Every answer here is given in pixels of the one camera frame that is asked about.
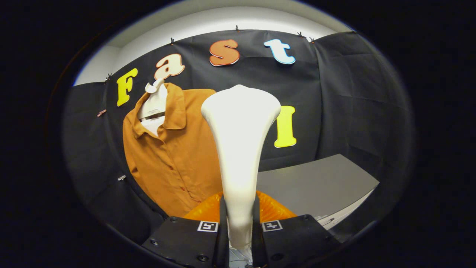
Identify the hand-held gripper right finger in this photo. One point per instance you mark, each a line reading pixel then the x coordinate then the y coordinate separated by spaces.
pixel 293 242

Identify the pink clip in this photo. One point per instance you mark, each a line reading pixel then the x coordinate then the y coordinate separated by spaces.
pixel 101 112

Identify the orange button-up shirt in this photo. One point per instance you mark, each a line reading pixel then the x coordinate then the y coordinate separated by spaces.
pixel 174 163

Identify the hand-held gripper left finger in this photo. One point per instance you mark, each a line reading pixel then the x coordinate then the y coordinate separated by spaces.
pixel 189 242

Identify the black backdrop cloth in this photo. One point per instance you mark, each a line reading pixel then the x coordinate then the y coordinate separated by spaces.
pixel 353 93

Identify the grey cabinet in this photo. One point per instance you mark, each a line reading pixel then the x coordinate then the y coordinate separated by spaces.
pixel 316 182

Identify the white mannequin torso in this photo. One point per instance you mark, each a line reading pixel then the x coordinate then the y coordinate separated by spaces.
pixel 156 104

